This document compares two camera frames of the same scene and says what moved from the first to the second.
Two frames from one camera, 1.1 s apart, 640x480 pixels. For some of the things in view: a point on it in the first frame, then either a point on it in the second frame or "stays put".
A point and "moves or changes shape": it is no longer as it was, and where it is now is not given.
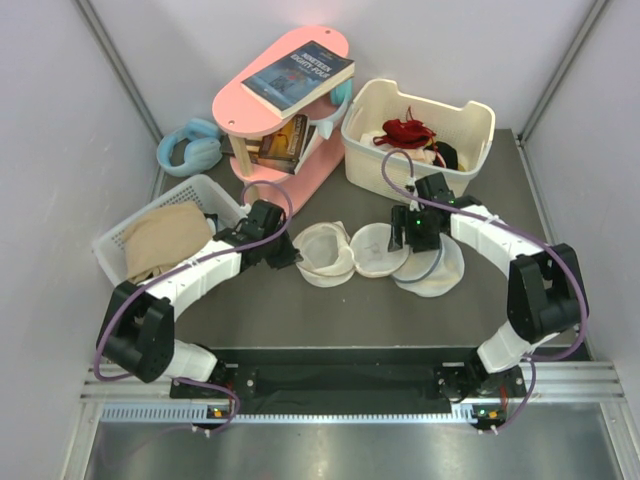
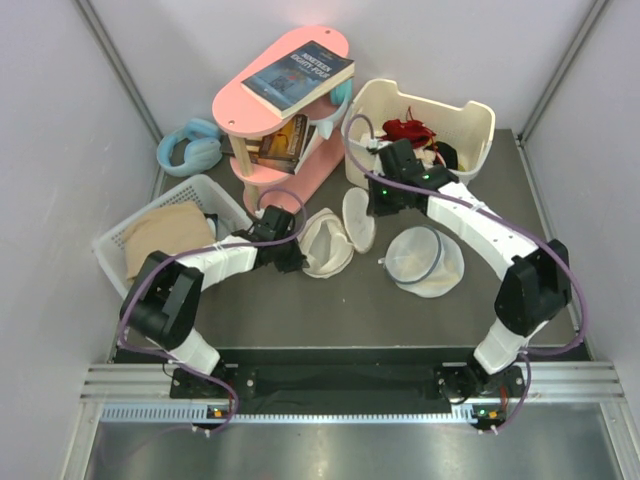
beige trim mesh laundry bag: x=332 y=255 moves or changes shape
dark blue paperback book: x=298 y=79 stays put
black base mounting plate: x=291 y=374 stays put
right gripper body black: x=419 y=231 → x=383 y=197
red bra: x=406 y=134 stays put
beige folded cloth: x=160 y=238 stays put
